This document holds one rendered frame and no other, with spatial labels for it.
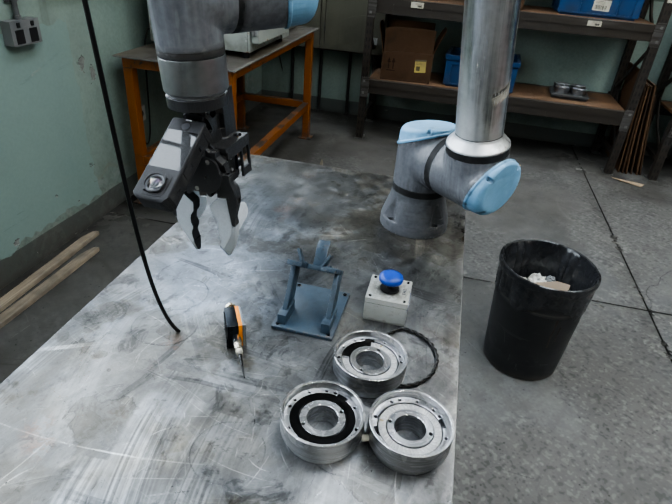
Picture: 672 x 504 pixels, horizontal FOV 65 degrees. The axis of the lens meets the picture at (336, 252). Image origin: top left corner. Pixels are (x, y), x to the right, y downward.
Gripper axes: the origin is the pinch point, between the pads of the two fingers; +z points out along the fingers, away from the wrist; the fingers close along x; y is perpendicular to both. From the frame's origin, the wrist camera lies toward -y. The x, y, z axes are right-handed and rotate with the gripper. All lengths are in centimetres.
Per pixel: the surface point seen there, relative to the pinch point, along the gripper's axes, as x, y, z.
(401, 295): -23.5, 16.9, 15.0
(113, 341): 15.1, -6.2, 16.2
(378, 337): -22.3, 6.7, 15.7
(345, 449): -23.6, -13.8, 15.2
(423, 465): -32.7, -12.5, 15.9
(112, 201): 157, 147, 92
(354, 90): 93, 384, 91
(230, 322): -1.4, 0.2, 13.2
